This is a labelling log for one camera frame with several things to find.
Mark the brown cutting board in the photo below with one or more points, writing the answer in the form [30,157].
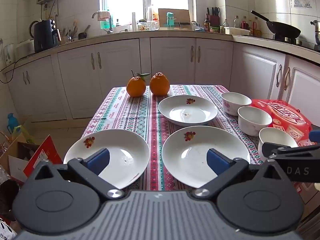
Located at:
[182,15]

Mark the steel pot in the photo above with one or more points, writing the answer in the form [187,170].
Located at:
[317,35]

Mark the red round snack package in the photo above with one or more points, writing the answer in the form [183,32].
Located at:
[283,115]

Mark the white electric kettle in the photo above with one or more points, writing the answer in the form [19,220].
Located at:
[9,53]

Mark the white tray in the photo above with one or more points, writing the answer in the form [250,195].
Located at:
[236,31]

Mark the black air fryer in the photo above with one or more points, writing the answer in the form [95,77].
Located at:
[45,36]

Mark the white floral bowl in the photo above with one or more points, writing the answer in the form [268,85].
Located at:
[235,102]
[275,136]
[253,120]

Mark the orange with green leaf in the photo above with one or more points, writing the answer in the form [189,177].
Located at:
[135,87]

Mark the small black pot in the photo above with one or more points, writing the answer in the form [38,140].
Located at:
[82,35]

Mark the green dish soap bottle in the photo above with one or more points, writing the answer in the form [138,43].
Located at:
[105,25]

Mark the white kitchen cabinets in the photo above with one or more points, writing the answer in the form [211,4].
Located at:
[120,80]

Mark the white floral plate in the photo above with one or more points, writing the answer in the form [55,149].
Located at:
[120,170]
[190,152]
[187,107]

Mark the white printed bag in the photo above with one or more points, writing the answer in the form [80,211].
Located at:
[6,230]

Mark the blue thermos jug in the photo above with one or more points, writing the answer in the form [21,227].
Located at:
[13,123]

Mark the cardboard box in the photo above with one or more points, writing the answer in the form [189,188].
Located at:
[15,152]

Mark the utensil holder with utensils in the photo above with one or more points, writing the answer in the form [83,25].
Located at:
[68,36]

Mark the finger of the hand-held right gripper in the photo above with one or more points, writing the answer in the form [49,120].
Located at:
[315,136]
[287,151]

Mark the red knife block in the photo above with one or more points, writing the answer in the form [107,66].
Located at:
[213,21]

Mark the teal water bottle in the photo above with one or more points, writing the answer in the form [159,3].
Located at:
[170,20]

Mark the red box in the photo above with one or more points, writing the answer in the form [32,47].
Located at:
[43,155]

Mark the wall sticker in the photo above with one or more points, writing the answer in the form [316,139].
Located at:
[303,3]

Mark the gas stove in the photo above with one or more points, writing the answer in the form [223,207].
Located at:
[305,45]

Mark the beige kitchen countertop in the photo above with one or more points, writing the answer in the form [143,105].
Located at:
[170,33]

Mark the dark sauce bottle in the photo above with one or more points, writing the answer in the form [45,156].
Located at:
[207,26]

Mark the metal kitchen faucet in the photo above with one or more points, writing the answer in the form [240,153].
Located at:
[110,26]

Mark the glass mug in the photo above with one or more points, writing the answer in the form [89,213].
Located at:
[153,26]

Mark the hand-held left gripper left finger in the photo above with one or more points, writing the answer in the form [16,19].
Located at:
[98,160]

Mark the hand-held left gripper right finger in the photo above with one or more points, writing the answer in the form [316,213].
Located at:
[217,163]

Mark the cooking oil bottle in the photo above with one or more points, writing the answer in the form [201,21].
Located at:
[152,13]

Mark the patterned striped tablecloth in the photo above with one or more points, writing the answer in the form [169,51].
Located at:
[132,115]

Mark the bumpy orange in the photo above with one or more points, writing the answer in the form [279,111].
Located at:
[159,84]

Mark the black bucket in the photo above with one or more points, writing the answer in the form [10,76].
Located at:
[8,195]

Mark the pink cloth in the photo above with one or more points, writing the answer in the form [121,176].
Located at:
[103,15]

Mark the black wok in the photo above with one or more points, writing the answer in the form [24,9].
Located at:
[282,31]

